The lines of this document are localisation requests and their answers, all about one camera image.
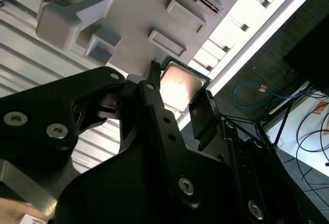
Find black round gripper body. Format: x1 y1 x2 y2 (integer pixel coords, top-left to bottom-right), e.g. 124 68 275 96
48 141 245 224

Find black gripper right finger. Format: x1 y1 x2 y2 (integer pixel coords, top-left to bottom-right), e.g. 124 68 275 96
188 89 329 224

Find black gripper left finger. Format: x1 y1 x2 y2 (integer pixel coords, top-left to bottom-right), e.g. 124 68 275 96
0 59 203 221

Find silver square CPU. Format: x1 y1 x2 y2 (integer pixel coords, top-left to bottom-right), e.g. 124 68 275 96
158 53 213 112

